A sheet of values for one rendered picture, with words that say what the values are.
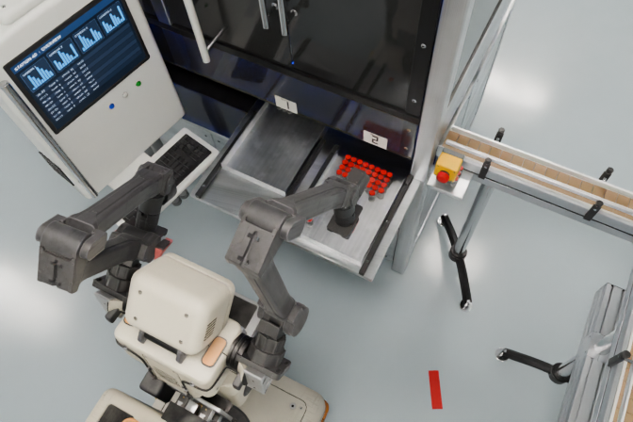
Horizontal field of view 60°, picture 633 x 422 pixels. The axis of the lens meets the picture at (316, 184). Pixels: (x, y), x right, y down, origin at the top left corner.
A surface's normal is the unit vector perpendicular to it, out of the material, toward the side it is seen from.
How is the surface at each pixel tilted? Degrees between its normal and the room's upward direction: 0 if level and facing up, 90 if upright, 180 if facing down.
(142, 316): 48
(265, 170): 0
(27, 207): 0
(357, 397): 0
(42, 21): 90
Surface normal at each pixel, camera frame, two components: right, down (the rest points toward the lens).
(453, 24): -0.47, 0.78
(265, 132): -0.05, -0.50
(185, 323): -0.36, 0.25
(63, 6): 0.78, 0.53
